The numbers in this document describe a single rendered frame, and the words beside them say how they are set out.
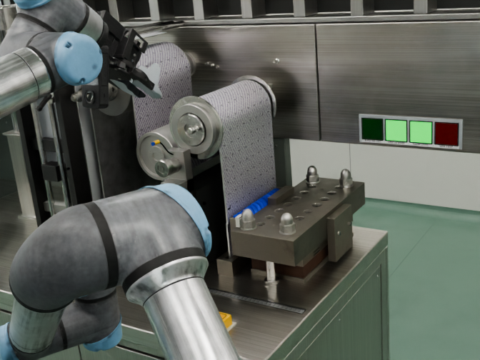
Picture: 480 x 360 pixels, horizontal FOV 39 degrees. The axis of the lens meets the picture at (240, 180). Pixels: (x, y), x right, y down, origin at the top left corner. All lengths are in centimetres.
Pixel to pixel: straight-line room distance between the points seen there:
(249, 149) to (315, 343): 48
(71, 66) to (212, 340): 44
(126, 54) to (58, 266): 53
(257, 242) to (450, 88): 56
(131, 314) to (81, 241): 68
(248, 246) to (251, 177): 21
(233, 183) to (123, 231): 76
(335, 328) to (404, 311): 168
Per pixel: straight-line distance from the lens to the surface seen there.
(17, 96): 99
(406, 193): 434
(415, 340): 306
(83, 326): 125
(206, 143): 153
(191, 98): 154
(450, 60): 160
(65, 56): 101
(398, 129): 167
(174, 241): 87
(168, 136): 161
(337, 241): 162
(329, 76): 171
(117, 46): 129
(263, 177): 171
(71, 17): 119
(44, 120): 172
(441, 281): 353
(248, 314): 145
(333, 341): 160
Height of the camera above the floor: 162
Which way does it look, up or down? 18 degrees down
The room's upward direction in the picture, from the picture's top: 5 degrees counter-clockwise
